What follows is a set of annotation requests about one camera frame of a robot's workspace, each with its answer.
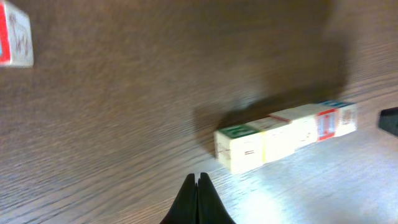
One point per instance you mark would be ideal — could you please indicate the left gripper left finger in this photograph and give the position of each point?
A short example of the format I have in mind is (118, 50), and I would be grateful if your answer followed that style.
(184, 208)

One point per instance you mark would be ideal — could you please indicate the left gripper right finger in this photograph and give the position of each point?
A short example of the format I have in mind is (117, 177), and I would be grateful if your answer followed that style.
(210, 207)

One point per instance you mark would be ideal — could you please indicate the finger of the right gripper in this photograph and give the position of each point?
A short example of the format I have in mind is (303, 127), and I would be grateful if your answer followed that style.
(388, 121)

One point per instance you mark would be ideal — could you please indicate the butterfly picture block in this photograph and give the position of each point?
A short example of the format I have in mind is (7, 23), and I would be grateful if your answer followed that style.
(239, 148)

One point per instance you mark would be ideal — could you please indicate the red bottom picture block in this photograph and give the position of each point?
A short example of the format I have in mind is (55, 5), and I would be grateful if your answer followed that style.
(347, 116)

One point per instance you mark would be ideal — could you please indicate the red letter A block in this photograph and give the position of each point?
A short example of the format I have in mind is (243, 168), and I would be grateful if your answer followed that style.
(16, 37)

